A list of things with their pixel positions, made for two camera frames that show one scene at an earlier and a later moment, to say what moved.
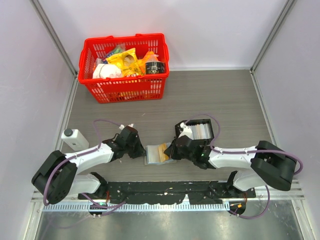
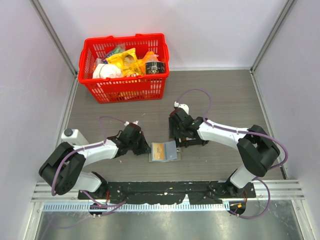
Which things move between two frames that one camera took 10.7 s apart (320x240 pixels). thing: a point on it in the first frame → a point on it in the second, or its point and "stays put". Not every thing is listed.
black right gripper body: x=177 y=154 → x=178 y=131
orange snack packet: x=151 y=57 stays put
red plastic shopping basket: x=124 y=68 stays put
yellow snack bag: x=128 y=62 stays put
